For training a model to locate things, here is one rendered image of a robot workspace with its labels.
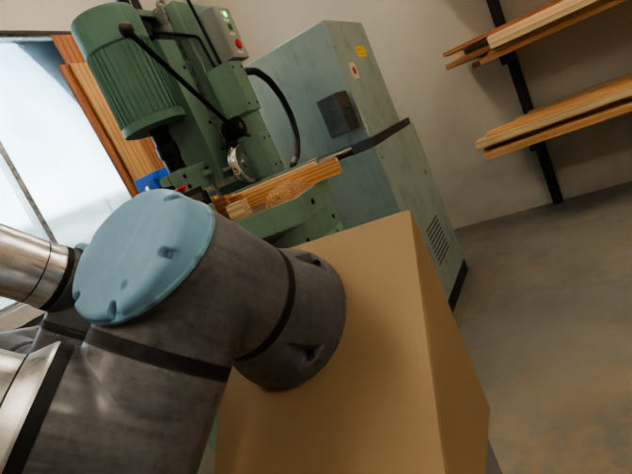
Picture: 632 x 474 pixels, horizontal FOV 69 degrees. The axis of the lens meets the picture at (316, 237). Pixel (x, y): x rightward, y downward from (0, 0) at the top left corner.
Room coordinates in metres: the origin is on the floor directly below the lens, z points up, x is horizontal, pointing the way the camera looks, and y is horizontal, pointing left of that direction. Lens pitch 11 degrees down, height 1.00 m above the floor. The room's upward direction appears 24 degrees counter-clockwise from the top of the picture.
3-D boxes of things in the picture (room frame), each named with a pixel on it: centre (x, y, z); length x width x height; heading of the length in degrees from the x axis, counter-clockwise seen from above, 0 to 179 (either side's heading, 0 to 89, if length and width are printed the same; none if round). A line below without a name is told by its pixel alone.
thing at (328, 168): (1.28, 0.18, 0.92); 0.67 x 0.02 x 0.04; 63
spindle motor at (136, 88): (1.33, 0.28, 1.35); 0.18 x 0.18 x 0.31
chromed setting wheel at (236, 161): (1.39, 0.11, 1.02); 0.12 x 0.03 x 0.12; 153
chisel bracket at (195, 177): (1.35, 0.27, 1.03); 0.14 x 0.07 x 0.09; 153
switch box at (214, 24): (1.56, 0.01, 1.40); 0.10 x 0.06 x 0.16; 153
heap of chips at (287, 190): (1.11, 0.02, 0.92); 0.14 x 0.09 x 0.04; 153
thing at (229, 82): (1.46, 0.04, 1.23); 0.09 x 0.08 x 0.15; 153
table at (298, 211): (1.20, 0.25, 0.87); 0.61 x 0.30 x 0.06; 63
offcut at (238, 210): (1.11, 0.14, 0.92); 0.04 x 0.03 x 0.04; 69
